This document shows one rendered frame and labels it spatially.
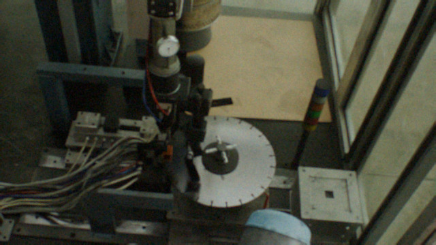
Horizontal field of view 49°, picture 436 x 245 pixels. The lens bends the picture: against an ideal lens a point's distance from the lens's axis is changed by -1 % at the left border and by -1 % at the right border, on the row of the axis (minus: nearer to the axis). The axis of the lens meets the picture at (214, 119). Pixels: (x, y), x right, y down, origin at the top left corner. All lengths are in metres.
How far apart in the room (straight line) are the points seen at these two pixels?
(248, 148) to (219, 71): 0.57
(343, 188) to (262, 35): 0.89
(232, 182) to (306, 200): 0.23
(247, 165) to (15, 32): 1.22
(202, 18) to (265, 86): 0.36
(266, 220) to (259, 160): 0.61
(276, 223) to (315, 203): 0.64
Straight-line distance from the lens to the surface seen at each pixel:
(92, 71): 1.55
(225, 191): 1.38
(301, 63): 2.07
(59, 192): 1.54
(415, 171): 1.16
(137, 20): 1.15
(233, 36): 2.14
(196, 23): 1.90
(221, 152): 1.40
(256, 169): 1.44
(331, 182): 1.53
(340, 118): 1.85
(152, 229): 1.53
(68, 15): 1.75
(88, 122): 1.61
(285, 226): 0.85
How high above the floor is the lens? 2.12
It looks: 50 degrees down
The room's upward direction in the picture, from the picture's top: 7 degrees clockwise
